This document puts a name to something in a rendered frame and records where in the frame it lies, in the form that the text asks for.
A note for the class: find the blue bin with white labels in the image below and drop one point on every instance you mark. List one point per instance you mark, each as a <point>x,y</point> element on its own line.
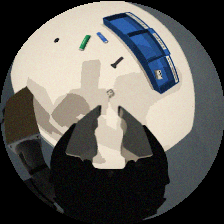
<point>146,48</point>

